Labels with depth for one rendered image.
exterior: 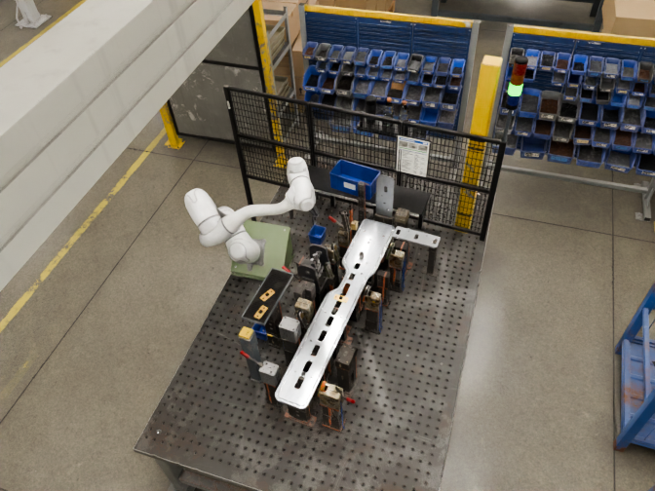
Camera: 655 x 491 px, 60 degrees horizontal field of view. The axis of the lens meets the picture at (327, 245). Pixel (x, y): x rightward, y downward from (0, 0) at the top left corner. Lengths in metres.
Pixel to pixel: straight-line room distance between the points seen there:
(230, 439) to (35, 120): 2.85
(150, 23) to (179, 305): 4.16
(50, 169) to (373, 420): 2.84
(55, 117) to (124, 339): 4.19
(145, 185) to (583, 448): 4.37
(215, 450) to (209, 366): 0.52
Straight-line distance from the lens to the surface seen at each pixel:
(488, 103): 3.45
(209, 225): 3.05
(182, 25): 0.75
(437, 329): 3.59
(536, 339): 4.54
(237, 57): 5.28
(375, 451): 3.20
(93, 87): 0.62
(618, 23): 5.57
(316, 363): 3.10
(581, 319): 4.75
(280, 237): 3.78
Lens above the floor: 3.66
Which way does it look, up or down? 48 degrees down
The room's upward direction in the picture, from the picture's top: 4 degrees counter-clockwise
